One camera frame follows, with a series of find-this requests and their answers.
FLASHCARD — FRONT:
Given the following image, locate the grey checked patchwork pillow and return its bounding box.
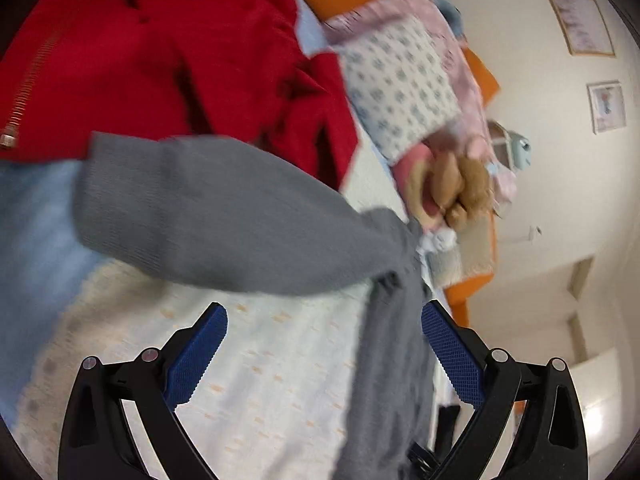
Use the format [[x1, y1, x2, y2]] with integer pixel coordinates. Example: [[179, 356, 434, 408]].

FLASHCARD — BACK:
[[425, 214, 496, 288]]

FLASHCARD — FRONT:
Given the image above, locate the large framed wall picture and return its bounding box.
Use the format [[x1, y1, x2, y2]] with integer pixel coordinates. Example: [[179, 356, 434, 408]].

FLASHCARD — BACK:
[[549, 0, 616, 58]]

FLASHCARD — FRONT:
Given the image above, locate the grey fleece zip jacket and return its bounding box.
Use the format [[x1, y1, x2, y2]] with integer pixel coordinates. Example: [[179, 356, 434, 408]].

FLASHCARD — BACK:
[[74, 133, 434, 479]]

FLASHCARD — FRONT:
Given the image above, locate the pink patchwork pillow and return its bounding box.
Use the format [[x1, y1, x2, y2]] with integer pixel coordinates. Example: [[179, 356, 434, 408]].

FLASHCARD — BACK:
[[322, 0, 516, 204]]

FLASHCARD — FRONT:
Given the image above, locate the daisy print white blanket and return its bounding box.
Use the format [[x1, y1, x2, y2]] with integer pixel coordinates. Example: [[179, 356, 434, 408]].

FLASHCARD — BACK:
[[12, 123, 452, 480]]

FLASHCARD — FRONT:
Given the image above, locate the white plush sheep toy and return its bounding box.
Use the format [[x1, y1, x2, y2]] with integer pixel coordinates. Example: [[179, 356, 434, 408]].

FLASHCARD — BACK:
[[420, 226, 458, 254]]

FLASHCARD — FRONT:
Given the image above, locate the small framed wall picture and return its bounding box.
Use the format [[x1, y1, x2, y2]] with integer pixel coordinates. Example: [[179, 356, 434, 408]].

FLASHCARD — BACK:
[[587, 80, 627, 134]]

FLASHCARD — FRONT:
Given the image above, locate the brown plush bear toy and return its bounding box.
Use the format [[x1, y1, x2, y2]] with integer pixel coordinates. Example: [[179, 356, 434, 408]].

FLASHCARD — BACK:
[[430, 152, 494, 232]]

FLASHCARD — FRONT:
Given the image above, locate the red knit zip jacket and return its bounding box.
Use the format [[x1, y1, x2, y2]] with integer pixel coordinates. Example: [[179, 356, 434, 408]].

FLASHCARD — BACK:
[[1, 0, 358, 188]]

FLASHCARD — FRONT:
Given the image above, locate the blue floral white pillow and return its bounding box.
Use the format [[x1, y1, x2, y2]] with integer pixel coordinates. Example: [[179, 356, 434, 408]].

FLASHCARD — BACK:
[[333, 15, 461, 165]]

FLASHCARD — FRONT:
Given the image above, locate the light blue bed cover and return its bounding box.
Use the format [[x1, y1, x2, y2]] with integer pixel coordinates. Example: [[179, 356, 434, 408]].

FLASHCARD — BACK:
[[0, 0, 331, 426]]

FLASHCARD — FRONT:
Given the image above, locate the pink rainbow plush cushion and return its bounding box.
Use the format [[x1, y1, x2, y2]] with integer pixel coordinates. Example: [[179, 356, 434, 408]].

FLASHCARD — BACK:
[[392, 143, 444, 232]]

